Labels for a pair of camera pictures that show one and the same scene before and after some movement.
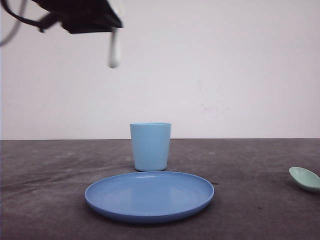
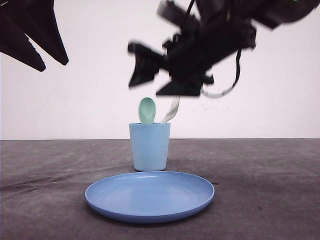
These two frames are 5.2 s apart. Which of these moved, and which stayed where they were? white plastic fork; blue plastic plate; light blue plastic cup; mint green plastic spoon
Moved: mint green plastic spoon; white plastic fork
Stayed: light blue plastic cup; blue plastic plate
